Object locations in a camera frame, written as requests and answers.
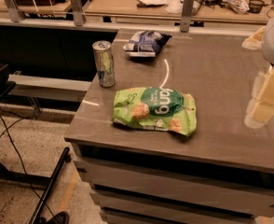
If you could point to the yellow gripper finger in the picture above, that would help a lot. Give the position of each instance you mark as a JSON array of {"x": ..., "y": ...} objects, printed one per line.
[{"x": 254, "y": 41}]

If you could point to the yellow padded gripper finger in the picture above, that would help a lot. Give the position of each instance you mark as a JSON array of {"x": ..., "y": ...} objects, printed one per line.
[{"x": 260, "y": 109}]

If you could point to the green rice chip bag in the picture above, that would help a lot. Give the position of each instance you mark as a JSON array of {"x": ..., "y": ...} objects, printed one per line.
[{"x": 158, "y": 109}]

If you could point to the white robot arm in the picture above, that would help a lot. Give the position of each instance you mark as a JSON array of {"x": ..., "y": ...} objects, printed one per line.
[{"x": 268, "y": 42}]

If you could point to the white crumpled plastic bag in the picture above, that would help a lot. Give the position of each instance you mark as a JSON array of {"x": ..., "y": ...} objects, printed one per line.
[{"x": 239, "y": 6}]

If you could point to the blue white chip bag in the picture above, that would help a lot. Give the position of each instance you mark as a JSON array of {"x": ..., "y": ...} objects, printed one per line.
[{"x": 146, "y": 44}]

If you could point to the black round container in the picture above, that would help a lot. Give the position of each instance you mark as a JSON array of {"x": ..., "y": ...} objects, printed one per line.
[{"x": 255, "y": 6}]

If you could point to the grey drawer cabinet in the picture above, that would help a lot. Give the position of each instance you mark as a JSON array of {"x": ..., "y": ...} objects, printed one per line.
[{"x": 221, "y": 174}]

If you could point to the silver drink can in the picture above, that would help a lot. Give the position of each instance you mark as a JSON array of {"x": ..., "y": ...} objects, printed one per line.
[{"x": 104, "y": 61}]

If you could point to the right metal bracket post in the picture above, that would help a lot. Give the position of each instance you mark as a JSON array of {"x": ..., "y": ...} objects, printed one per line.
[{"x": 186, "y": 15}]

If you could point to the metal bracket post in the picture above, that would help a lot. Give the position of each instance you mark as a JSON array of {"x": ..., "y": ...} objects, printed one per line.
[
  {"x": 79, "y": 18},
  {"x": 13, "y": 11},
  {"x": 186, "y": 15}
]

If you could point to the middle metal bracket post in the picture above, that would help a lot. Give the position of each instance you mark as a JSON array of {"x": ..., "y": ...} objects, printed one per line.
[{"x": 79, "y": 18}]

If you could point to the left metal bracket post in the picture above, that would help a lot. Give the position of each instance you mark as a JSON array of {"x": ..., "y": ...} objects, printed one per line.
[{"x": 13, "y": 11}]

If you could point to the black metal stand frame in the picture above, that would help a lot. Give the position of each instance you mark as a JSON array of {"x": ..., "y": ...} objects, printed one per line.
[{"x": 40, "y": 185}]

